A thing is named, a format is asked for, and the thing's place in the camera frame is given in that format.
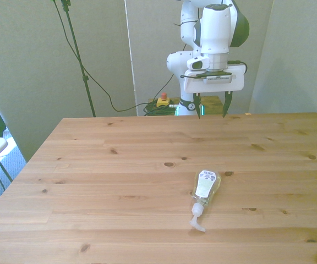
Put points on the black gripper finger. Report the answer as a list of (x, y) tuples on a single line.
[(198, 104), (227, 105)]

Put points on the clear sanitizer pump bottle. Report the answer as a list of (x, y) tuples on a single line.
[(205, 187)]

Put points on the black camera stand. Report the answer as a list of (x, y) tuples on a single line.
[(87, 82)]

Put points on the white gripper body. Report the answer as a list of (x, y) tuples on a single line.
[(238, 79)]

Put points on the yellow emergency stop button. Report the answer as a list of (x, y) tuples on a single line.
[(162, 102)]

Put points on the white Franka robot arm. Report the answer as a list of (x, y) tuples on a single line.
[(213, 27)]

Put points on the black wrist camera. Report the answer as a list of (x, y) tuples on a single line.
[(217, 78)]

